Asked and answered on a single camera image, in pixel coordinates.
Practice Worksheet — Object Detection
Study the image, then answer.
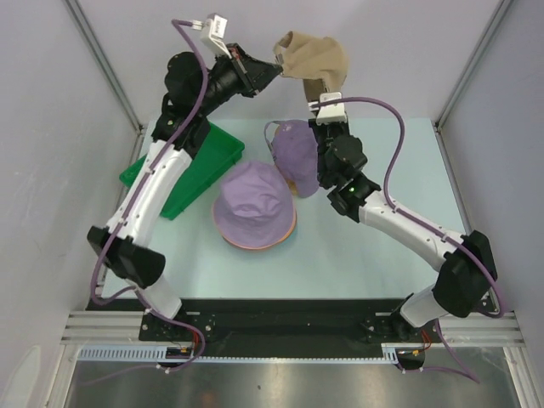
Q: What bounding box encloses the tan brimmed hat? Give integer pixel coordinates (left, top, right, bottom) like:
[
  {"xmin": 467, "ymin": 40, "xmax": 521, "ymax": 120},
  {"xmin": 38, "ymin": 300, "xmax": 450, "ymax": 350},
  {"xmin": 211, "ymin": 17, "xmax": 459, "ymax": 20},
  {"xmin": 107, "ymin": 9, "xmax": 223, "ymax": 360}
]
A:
[{"xmin": 273, "ymin": 31, "xmax": 349, "ymax": 105}]

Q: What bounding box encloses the pink hat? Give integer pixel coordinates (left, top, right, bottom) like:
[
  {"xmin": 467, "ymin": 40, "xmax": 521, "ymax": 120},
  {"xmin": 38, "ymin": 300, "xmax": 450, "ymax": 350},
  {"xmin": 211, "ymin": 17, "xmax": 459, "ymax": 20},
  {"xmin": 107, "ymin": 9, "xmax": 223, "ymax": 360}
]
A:
[{"xmin": 213, "ymin": 213, "xmax": 298, "ymax": 251}]

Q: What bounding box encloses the aluminium frame post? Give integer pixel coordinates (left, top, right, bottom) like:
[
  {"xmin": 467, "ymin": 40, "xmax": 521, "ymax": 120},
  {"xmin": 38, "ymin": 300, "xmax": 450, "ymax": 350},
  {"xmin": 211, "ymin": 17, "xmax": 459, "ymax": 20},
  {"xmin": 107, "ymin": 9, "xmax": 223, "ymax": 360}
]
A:
[
  {"xmin": 435, "ymin": 0, "xmax": 518, "ymax": 128},
  {"xmin": 61, "ymin": 0, "xmax": 145, "ymax": 133}
]

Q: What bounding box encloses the white slotted cable duct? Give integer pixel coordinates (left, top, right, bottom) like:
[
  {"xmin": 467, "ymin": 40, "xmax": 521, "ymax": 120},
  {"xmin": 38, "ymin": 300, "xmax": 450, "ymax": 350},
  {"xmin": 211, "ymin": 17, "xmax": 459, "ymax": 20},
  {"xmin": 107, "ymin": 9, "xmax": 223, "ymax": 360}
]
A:
[{"xmin": 76, "ymin": 344, "xmax": 425, "ymax": 366}]

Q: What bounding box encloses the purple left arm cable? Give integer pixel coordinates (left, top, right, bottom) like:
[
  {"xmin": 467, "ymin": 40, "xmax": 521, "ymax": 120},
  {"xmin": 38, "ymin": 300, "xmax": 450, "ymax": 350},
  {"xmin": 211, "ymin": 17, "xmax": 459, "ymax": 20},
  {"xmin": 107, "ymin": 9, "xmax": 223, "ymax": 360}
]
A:
[{"xmin": 91, "ymin": 19, "xmax": 207, "ymax": 375}]

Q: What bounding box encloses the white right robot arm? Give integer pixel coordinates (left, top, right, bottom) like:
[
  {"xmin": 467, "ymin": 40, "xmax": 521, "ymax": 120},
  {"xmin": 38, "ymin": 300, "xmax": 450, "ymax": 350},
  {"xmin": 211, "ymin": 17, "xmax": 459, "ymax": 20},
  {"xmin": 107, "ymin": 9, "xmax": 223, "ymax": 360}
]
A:
[{"xmin": 309, "ymin": 119, "xmax": 497, "ymax": 341}]

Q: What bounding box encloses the aluminium frame post left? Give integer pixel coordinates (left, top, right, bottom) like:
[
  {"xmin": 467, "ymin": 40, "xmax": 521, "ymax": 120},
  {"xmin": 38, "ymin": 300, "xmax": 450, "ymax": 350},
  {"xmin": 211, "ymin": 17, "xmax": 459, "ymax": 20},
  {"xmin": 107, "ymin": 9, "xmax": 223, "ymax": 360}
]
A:
[{"xmin": 61, "ymin": 0, "xmax": 145, "ymax": 133}]

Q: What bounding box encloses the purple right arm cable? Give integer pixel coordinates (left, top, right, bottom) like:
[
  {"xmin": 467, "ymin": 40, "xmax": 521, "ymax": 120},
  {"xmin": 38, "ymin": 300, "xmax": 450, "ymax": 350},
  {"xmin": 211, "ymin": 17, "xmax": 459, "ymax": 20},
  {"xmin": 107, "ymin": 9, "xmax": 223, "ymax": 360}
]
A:
[{"xmin": 318, "ymin": 96, "xmax": 507, "ymax": 383}]

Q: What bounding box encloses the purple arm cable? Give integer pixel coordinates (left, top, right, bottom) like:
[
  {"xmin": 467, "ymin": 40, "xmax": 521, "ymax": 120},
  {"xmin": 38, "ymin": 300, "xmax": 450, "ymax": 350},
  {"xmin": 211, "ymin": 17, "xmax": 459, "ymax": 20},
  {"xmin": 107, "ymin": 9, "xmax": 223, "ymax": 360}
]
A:
[
  {"xmin": 318, "ymin": 96, "xmax": 507, "ymax": 383},
  {"xmin": 91, "ymin": 19, "xmax": 207, "ymax": 375}
]

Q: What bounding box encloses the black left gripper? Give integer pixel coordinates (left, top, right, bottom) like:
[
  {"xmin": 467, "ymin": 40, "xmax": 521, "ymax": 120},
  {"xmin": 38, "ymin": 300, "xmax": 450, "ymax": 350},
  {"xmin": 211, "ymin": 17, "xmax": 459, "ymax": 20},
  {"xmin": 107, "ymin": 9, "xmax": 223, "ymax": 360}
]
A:
[{"xmin": 194, "ymin": 43, "xmax": 281, "ymax": 116}]

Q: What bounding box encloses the lavender purple hat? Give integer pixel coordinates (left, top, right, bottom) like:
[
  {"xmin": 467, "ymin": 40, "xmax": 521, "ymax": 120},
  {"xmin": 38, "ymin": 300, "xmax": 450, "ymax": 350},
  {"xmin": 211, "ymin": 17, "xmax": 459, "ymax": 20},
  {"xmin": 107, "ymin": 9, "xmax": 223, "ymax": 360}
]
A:
[{"xmin": 212, "ymin": 161, "xmax": 296, "ymax": 224}]

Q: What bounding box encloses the aluminium frame post right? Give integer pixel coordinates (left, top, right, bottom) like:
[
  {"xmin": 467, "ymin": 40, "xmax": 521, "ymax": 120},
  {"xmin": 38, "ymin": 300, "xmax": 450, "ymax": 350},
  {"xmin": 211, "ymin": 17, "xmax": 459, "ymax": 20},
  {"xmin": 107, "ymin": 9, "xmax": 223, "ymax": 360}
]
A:
[{"xmin": 435, "ymin": 0, "xmax": 518, "ymax": 128}]

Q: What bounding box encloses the wooden hat stand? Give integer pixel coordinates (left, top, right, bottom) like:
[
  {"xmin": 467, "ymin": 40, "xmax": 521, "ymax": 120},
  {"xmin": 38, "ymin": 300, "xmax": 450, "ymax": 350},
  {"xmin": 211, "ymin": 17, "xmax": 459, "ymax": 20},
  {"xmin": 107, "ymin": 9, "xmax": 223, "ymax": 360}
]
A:
[{"xmin": 286, "ymin": 179, "xmax": 300, "ymax": 197}]

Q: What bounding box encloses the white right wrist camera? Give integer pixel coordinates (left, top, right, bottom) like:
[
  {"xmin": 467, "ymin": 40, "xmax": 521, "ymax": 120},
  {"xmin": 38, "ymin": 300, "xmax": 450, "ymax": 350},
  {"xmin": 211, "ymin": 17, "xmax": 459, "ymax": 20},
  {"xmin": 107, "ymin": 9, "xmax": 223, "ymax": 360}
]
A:
[{"xmin": 308, "ymin": 92, "xmax": 348, "ymax": 126}]

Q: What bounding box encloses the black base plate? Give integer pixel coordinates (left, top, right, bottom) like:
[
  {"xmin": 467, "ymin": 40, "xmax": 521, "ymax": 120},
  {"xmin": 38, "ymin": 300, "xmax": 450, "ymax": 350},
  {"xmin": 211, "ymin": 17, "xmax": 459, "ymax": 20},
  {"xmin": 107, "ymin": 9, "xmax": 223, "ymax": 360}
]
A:
[{"xmin": 87, "ymin": 297, "xmax": 496, "ymax": 359}]

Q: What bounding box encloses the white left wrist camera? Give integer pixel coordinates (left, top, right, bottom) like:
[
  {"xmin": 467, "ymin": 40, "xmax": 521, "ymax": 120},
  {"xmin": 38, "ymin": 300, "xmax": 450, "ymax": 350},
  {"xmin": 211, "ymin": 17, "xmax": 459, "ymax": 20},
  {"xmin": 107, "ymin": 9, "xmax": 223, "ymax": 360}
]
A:
[{"xmin": 190, "ymin": 14, "xmax": 232, "ymax": 59}]

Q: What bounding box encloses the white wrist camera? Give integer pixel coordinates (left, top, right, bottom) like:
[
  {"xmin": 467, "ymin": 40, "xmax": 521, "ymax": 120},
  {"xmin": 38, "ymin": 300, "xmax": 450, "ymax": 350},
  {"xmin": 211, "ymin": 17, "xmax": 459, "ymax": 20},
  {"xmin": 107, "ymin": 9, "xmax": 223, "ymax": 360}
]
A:
[
  {"xmin": 308, "ymin": 92, "xmax": 348, "ymax": 126},
  {"xmin": 190, "ymin": 14, "xmax": 232, "ymax": 59}
]

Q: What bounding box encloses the green plastic tray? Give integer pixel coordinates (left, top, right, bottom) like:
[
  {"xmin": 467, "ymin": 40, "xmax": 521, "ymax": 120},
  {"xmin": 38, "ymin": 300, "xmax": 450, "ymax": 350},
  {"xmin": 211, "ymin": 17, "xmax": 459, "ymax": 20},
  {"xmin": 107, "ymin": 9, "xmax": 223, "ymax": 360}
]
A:
[{"xmin": 118, "ymin": 121, "xmax": 246, "ymax": 221}]

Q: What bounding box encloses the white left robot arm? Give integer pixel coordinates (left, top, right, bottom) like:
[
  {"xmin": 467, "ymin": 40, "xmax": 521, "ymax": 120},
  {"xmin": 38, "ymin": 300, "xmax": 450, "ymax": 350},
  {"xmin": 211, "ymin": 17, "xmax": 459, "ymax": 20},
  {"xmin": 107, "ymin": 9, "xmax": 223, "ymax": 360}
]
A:
[{"xmin": 87, "ymin": 43, "xmax": 282, "ymax": 340}]

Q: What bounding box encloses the lavender baseball cap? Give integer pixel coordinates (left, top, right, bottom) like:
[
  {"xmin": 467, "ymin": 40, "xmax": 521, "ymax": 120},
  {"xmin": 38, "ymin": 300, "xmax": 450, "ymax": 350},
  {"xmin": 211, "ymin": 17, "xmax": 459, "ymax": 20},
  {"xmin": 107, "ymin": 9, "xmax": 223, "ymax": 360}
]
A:
[{"xmin": 263, "ymin": 119, "xmax": 320, "ymax": 198}]

